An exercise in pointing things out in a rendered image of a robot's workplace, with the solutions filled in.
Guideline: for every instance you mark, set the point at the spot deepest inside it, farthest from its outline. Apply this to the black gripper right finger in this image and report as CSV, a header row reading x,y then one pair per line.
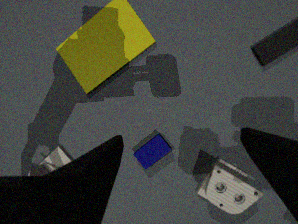
x,y
277,159

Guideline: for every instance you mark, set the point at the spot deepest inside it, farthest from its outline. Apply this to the yellow flat rectangular plate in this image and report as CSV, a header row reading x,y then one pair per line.
x,y
105,44

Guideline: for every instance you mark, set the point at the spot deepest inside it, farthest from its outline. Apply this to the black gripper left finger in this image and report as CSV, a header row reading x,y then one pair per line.
x,y
76,193

